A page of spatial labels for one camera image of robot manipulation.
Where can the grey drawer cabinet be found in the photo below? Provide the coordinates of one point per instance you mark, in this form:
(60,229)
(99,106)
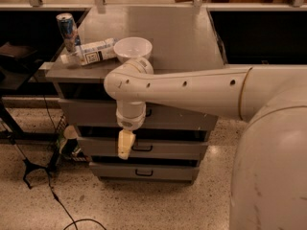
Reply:
(183,40)

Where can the grey middle drawer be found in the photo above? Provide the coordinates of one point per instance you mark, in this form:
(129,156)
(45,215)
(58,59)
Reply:
(156,149)

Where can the black tripod stand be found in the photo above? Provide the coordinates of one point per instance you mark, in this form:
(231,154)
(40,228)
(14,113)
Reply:
(29,166)

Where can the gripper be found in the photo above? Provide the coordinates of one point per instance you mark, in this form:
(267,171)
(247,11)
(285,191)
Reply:
(130,122)

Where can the white carton bottle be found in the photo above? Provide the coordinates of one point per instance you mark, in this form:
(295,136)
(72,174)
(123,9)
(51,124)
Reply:
(91,52)

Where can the grey bottom drawer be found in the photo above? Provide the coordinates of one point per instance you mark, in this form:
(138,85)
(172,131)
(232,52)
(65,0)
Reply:
(138,171)

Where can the blue silver drink can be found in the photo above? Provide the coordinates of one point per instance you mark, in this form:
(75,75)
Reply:
(68,31)

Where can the grey drawer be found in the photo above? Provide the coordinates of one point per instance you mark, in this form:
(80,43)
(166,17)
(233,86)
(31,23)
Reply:
(156,149)
(138,171)
(93,113)

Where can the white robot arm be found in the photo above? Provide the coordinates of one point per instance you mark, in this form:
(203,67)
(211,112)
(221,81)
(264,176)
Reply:
(269,179)

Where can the grey top drawer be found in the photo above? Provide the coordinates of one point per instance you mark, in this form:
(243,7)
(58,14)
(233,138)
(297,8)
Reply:
(93,113)

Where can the black side table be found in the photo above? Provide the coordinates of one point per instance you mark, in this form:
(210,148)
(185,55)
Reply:
(18,64)

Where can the white ceramic bowl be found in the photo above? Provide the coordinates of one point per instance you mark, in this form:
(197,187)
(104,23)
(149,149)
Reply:
(132,47)

